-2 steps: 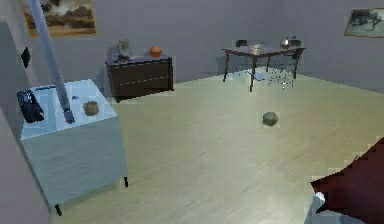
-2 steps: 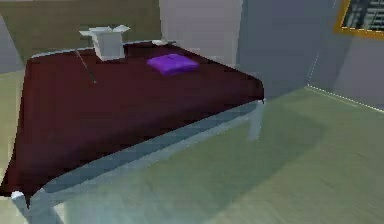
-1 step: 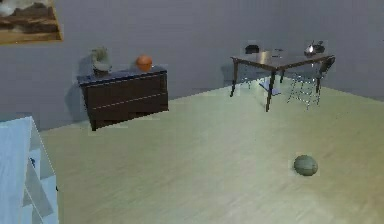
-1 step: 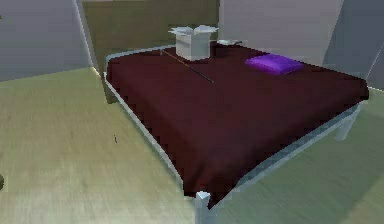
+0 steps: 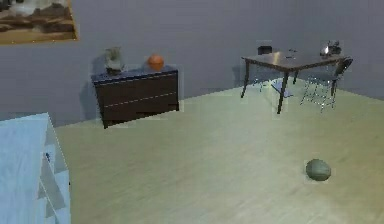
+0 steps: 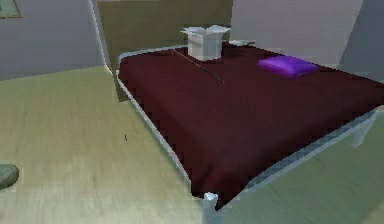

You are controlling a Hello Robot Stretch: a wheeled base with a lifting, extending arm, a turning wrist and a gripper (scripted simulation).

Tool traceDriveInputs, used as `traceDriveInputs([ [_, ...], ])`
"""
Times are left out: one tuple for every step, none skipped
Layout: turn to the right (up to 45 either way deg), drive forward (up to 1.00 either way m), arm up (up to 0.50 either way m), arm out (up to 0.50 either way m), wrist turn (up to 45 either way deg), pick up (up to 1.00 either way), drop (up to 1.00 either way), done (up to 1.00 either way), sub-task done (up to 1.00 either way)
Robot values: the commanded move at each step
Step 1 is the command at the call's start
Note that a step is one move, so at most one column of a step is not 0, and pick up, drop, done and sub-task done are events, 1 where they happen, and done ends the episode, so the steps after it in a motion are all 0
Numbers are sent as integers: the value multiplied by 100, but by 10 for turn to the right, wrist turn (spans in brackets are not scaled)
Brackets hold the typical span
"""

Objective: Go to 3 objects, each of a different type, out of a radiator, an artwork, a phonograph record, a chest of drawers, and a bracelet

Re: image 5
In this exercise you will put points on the dark brown chest of drawers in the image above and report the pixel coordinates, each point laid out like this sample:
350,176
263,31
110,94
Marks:
136,93

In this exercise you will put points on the orange basketball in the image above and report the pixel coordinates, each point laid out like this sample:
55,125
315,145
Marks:
155,62

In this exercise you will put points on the black chair with blue seat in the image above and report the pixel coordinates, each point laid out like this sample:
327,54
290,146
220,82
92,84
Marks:
265,50

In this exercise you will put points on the dark brown dining table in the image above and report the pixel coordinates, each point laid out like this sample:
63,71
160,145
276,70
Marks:
290,61

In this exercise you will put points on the grey-green ball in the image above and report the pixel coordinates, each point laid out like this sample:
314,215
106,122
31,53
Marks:
318,170

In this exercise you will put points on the shiny metal kettle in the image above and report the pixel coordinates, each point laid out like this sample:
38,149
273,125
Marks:
330,49

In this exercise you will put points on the white shelf unit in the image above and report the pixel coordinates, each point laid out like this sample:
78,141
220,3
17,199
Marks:
26,173

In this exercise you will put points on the brown landscape wall painting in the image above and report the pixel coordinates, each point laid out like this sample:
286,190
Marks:
36,20

